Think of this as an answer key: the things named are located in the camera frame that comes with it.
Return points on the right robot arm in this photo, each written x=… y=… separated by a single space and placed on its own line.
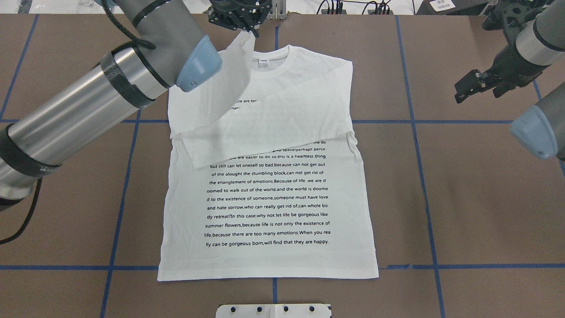
x=535 y=35

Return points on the blue tape line lengthwise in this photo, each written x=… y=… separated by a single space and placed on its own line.
x=429 y=224

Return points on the blue tape line crosswise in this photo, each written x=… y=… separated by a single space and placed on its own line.
x=164 y=121

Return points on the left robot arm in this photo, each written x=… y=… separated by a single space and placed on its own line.
x=171 y=49

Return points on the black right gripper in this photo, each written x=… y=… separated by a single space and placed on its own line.
x=512 y=63

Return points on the white perforated mounting plate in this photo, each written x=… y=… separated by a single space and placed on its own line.
x=288 y=310

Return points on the white printed t-shirt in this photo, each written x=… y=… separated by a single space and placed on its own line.
x=265 y=177

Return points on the aluminium frame post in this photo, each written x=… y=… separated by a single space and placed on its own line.
x=279 y=10

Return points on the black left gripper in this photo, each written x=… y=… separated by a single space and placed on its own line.
x=232 y=17

